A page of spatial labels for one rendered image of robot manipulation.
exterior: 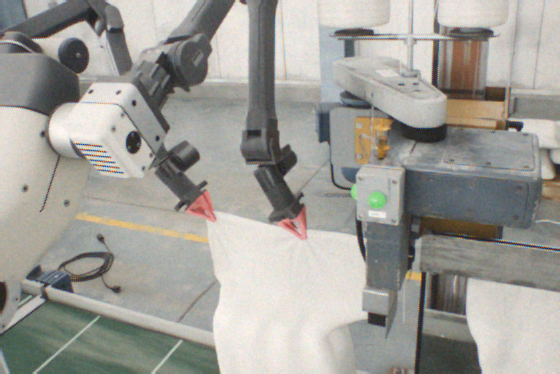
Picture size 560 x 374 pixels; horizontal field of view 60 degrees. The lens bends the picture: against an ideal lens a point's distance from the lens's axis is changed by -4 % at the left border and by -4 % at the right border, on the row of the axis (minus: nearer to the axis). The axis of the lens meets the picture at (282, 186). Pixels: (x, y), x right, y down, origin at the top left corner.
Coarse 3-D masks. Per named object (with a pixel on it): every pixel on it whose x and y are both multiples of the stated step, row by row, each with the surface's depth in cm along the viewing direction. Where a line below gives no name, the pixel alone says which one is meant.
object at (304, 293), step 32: (224, 224) 131; (256, 224) 124; (224, 256) 136; (256, 256) 129; (288, 256) 124; (320, 256) 121; (352, 256) 117; (224, 288) 138; (256, 288) 133; (288, 288) 128; (320, 288) 125; (352, 288) 121; (224, 320) 135; (256, 320) 130; (288, 320) 127; (320, 320) 124; (352, 320) 123; (224, 352) 138; (256, 352) 132; (288, 352) 126; (320, 352) 123; (352, 352) 131
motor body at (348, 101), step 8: (344, 96) 132; (352, 96) 131; (344, 104) 134; (352, 104) 130; (360, 104) 128; (368, 104) 127; (344, 168) 139; (352, 168) 137; (344, 176) 141; (352, 176) 138
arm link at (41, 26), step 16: (80, 0) 127; (96, 0) 130; (48, 16) 122; (64, 16) 125; (80, 16) 128; (96, 16) 136; (0, 32) 114; (32, 32) 119; (48, 32) 122; (96, 32) 134
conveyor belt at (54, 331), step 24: (48, 312) 210; (72, 312) 209; (0, 336) 198; (24, 336) 196; (48, 336) 196; (72, 336) 195; (96, 336) 194; (120, 336) 193; (144, 336) 192; (168, 336) 192; (24, 360) 183; (48, 360) 183; (72, 360) 182; (96, 360) 181; (120, 360) 181; (144, 360) 180; (168, 360) 179; (192, 360) 179; (216, 360) 178
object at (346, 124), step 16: (336, 112) 129; (352, 112) 127; (368, 112) 125; (384, 112) 123; (336, 128) 130; (352, 128) 129; (368, 128) 126; (336, 144) 132; (352, 144) 130; (368, 144) 127; (336, 160) 134; (352, 160) 132
